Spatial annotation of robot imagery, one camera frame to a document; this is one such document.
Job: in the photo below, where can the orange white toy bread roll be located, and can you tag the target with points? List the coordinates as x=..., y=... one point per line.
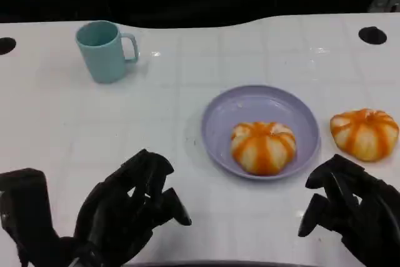
x=264, y=149
x=364, y=135

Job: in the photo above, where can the pale green mug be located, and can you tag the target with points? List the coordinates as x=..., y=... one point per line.
x=104, y=60

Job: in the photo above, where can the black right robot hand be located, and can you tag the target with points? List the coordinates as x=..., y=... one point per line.
x=368, y=214

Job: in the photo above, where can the lilac plate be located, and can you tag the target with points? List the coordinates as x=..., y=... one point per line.
x=259, y=107

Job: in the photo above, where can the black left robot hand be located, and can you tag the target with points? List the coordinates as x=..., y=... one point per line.
x=115, y=214

